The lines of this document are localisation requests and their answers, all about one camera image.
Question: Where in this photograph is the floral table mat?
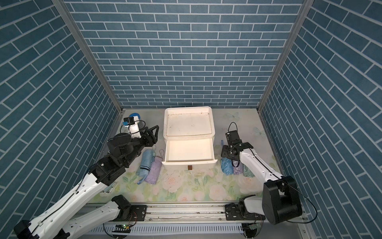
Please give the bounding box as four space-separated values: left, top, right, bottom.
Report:
91 158 263 203

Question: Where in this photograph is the white plastic drawer cabinet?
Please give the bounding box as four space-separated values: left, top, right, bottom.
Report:
163 106 215 140

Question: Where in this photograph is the blue-lid clear straw canister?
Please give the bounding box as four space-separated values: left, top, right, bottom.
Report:
128 113 141 125

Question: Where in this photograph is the metal corner frame post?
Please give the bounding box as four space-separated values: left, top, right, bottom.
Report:
51 0 123 114
257 0 314 114

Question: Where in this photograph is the white pull-out drawer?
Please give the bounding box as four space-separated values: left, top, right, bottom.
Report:
162 138 217 170

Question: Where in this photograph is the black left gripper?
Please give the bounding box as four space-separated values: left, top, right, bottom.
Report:
121 124 159 166

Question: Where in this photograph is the metal corner frame post right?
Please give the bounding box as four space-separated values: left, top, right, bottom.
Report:
257 0 314 114

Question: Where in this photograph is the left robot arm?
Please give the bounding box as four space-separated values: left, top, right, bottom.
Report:
14 125 159 239

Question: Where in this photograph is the metal corner frame post left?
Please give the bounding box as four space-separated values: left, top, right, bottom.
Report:
51 0 123 114

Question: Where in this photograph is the light blue umbrella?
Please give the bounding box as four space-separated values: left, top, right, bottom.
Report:
221 157 234 176
136 149 155 185

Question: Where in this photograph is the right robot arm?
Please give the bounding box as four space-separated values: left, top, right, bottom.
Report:
221 130 302 225

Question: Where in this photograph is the mint green folded umbrella right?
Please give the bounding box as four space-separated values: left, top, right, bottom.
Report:
243 165 255 178

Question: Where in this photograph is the green circuit board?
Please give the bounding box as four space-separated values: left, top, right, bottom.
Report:
115 224 131 233

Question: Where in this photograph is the metal linear rail base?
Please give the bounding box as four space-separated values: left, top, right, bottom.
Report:
83 202 311 239

